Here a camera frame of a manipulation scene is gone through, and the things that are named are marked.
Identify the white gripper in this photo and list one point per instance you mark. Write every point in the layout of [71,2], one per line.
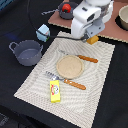
[90,17]

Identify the red tomato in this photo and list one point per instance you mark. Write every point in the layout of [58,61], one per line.
[66,8]

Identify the light blue milk carton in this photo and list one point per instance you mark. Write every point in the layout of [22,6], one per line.
[42,33]

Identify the grey pot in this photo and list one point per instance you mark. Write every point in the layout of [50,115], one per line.
[27,52]
[65,15]

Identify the yellow butter box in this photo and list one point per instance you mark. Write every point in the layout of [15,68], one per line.
[55,91]

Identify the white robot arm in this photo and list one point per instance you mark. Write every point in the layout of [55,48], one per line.
[90,17]

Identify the beige bowl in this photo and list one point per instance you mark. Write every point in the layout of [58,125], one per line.
[123,14]

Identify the round wooden plate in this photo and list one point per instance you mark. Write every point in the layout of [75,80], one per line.
[70,67]

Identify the white woven placemat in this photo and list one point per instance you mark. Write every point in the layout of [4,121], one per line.
[76,106]

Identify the wooden handled fork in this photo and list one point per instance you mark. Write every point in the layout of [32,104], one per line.
[74,84]

